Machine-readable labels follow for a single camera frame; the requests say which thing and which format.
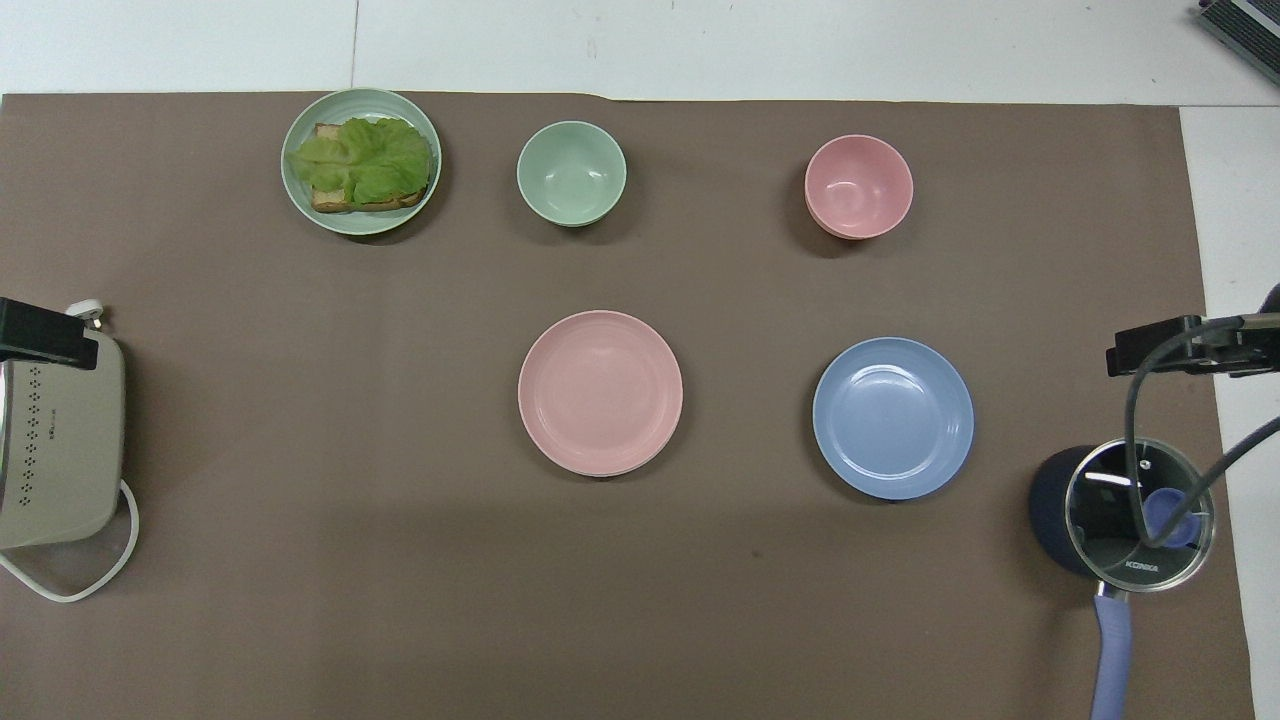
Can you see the beige toaster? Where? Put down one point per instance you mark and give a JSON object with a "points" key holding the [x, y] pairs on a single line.
{"points": [[60, 450]]}

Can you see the blue plate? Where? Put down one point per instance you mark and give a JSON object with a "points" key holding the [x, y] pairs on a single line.
{"points": [[892, 417]]}

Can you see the green lettuce leaf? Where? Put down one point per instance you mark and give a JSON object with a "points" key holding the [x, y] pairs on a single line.
{"points": [[370, 160]]}

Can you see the grey laptop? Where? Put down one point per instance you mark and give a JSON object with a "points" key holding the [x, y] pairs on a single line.
{"points": [[1245, 25]]}

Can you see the green bowl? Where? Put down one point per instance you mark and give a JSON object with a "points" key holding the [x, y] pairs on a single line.
{"points": [[571, 173]]}

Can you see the glass pot lid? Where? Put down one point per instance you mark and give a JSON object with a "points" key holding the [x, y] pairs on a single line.
{"points": [[1100, 520]]}

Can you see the pink plate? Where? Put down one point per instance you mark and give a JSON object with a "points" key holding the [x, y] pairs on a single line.
{"points": [[600, 392]]}

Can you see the dark blue pot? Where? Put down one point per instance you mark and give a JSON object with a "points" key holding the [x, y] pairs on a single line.
{"points": [[1050, 510]]}

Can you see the white plug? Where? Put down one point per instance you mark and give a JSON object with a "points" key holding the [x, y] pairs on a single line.
{"points": [[86, 310]]}

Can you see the green plate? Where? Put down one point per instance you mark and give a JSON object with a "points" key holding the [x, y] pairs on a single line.
{"points": [[305, 200]]}

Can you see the pink bowl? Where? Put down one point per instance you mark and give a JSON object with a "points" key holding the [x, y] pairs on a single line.
{"points": [[858, 186]]}

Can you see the toast slice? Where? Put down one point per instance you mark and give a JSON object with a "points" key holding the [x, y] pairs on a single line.
{"points": [[330, 201]]}

